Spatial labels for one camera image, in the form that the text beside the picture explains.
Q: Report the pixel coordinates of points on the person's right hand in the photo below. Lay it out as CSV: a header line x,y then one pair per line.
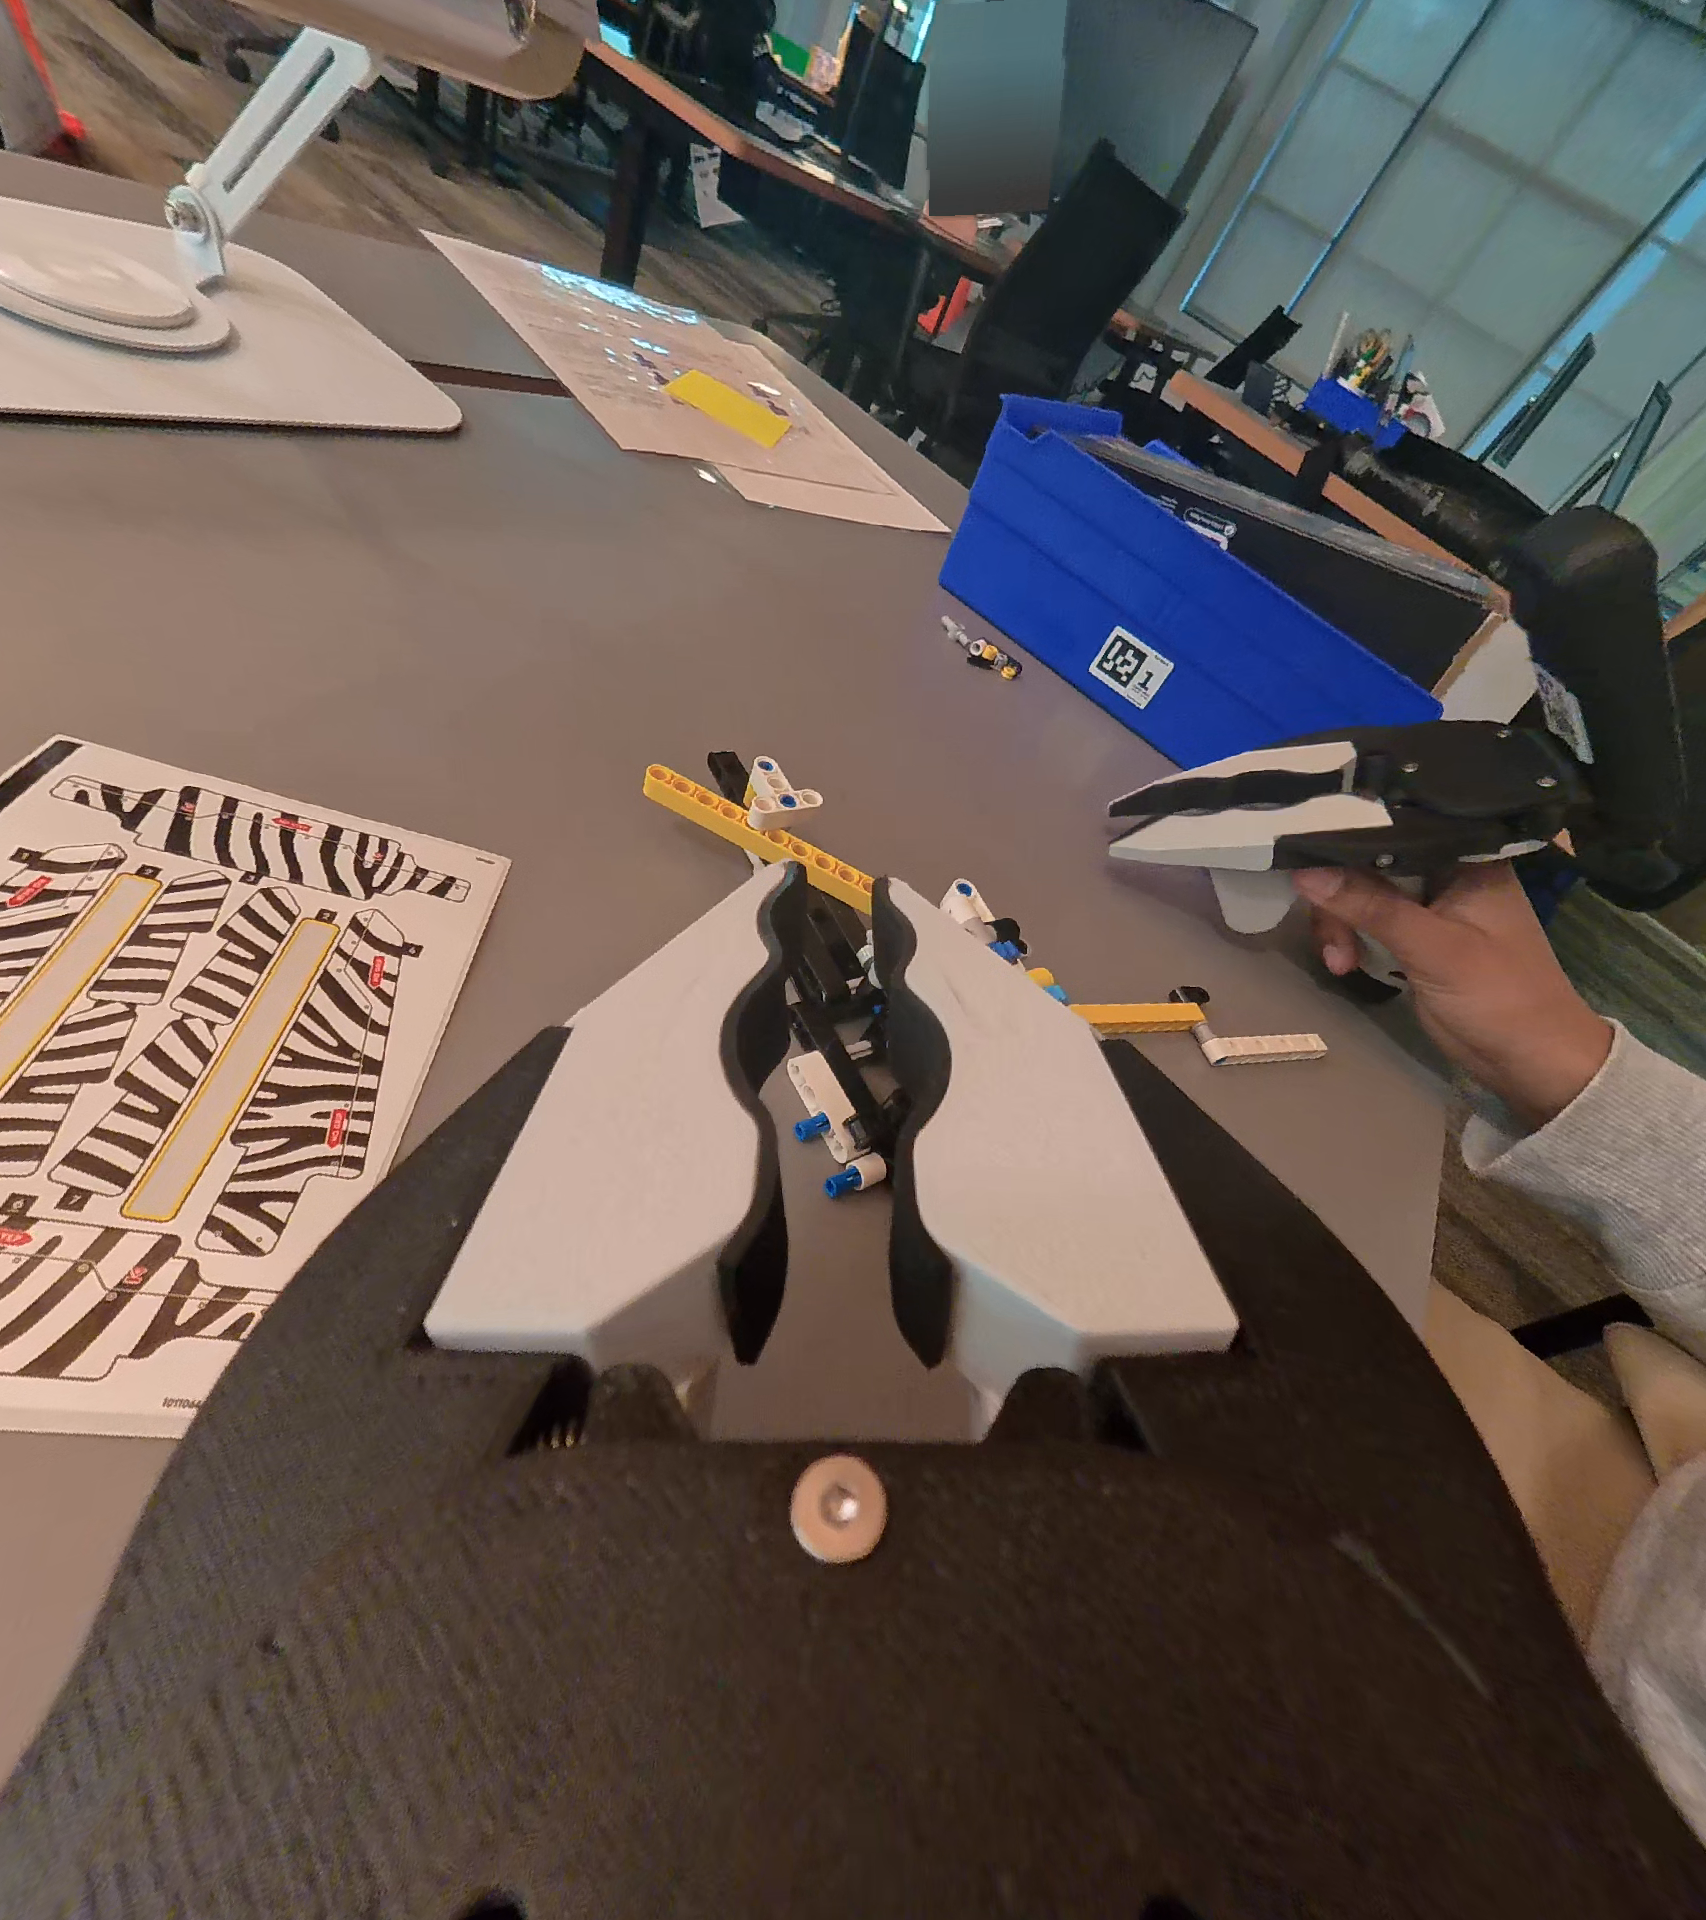
x,y
1501,985

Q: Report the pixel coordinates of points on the yellow and white lego arm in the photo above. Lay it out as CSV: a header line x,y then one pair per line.
x,y
1134,1017

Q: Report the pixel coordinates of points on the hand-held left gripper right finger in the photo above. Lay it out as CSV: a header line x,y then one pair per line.
x,y
1052,1143

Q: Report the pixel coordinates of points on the zebra striped sticker sheet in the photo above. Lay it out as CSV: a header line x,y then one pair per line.
x,y
193,1048

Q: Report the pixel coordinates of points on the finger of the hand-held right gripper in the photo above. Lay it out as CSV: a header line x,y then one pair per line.
x,y
1242,838
1226,781

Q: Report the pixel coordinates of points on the person's beige trousers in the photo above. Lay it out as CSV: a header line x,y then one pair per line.
x,y
1562,1440

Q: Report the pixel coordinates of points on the blue plastic bin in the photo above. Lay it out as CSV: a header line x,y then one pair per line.
x,y
1095,587

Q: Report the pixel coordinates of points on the black office chair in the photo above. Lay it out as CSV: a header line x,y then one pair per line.
x,y
1061,298

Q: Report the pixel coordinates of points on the wooden edged desk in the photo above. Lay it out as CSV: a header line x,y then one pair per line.
x,y
737,139

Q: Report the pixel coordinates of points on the lego vehicle assembly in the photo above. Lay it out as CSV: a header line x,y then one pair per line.
x,y
779,800

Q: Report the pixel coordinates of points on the lego instruction sheet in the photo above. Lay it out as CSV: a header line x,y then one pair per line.
x,y
597,328

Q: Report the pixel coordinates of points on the yellow flat piece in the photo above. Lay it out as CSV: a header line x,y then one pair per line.
x,y
722,411

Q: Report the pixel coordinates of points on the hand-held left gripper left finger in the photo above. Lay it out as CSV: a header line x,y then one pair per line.
x,y
612,1143

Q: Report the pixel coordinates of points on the scattered small lego pieces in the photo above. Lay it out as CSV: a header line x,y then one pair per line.
x,y
986,654

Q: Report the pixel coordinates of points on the person's right forearm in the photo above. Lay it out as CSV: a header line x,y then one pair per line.
x,y
1698,1200

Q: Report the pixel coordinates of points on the white monitor stand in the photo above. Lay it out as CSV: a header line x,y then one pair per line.
x,y
313,381

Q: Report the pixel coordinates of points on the small blue bin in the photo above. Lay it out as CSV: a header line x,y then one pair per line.
x,y
1357,411

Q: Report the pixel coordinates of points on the dark computer monitor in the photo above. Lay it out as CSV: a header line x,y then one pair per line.
x,y
1544,400
1632,453

